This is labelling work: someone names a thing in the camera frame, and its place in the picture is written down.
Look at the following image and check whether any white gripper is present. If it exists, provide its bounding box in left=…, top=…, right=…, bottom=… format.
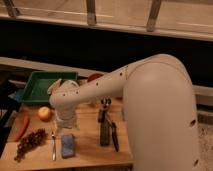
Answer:
left=55, top=105, right=77, bottom=129

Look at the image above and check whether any blue sponge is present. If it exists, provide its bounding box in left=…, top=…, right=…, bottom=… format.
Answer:
left=61, top=134, right=75, bottom=158

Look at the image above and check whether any red bowl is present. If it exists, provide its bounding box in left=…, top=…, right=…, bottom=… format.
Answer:
left=87, top=73, right=103, bottom=82

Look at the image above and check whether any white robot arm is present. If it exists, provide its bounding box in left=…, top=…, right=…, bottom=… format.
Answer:
left=49, top=54, right=201, bottom=171

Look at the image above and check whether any yellow apple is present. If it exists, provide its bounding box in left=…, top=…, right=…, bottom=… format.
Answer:
left=38, top=106, right=51, bottom=121

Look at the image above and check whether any silver fork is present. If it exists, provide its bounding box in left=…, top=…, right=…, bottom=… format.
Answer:
left=51, top=131, right=56, bottom=161

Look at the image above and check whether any yellow banana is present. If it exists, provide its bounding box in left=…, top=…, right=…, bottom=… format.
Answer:
left=47, top=79, right=62, bottom=95

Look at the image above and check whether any green plastic tray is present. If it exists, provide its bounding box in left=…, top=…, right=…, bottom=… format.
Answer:
left=21, top=71, right=78, bottom=105

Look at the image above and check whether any red chili pepper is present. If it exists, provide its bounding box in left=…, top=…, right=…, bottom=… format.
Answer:
left=15, top=116, right=30, bottom=142

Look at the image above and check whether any black ice cream scoop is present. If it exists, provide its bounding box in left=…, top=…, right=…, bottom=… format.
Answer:
left=98, top=98, right=111, bottom=123

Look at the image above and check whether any bunch of dark grapes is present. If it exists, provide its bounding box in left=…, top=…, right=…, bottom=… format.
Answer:
left=14, top=129, right=47, bottom=162

